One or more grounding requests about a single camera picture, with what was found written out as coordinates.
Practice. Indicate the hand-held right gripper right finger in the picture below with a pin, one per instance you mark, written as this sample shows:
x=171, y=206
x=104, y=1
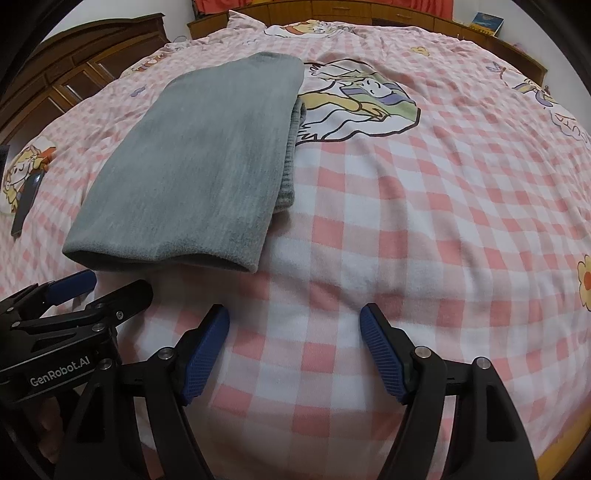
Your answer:
x=385, y=355

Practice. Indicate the wooden headboard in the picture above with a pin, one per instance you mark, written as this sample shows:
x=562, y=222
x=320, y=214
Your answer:
x=346, y=8

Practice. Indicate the blue book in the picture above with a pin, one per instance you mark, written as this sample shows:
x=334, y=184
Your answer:
x=485, y=24

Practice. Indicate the dark wooden wardrobe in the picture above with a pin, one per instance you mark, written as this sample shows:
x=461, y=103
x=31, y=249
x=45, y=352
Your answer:
x=69, y=69

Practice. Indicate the grey pants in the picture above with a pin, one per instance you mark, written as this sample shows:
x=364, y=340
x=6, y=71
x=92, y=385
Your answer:
x=198, y=161

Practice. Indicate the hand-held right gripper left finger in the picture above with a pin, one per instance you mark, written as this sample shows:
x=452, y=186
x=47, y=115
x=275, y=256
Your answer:
x=203, y=355

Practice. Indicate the red cloth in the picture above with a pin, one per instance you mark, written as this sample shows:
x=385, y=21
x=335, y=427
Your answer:
x=214, y=5

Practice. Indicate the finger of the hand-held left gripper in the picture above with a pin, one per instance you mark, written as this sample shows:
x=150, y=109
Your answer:
x=71, y=286
x=124, y=300

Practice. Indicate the black phone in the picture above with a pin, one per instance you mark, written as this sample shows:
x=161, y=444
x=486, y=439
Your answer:
x=27, y=203

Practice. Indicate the pink checked printed blanket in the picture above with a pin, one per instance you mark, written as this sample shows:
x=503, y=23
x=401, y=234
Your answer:
x=415, y=207

